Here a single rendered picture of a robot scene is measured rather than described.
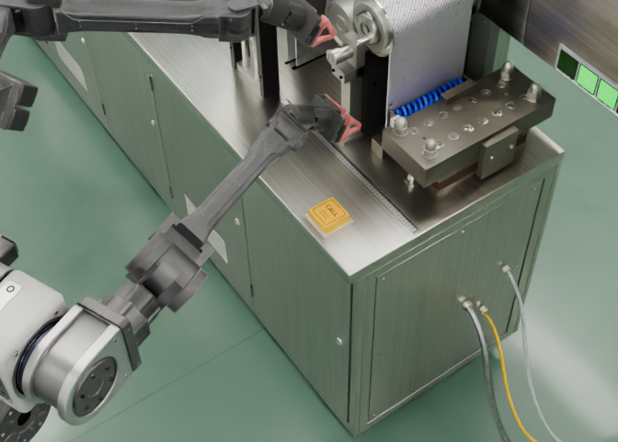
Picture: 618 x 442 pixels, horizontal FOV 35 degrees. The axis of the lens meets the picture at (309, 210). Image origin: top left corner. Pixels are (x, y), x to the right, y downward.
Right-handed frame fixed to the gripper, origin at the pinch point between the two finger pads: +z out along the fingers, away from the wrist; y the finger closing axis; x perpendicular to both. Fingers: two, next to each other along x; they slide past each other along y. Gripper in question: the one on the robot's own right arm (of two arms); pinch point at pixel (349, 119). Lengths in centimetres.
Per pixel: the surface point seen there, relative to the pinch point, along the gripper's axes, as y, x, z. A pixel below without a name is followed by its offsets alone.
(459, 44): 1.1, 22.4, 23.1
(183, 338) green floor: -39, -109, 25
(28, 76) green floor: -186, -101, 36
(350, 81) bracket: -7.4, 5.8, 3.2
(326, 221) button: 11.6, -20.3, -5.9
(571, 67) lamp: 26, 32, 29
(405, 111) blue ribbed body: 3.6, 4.9, 12.8
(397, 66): 0.8, 14.9, 5.8
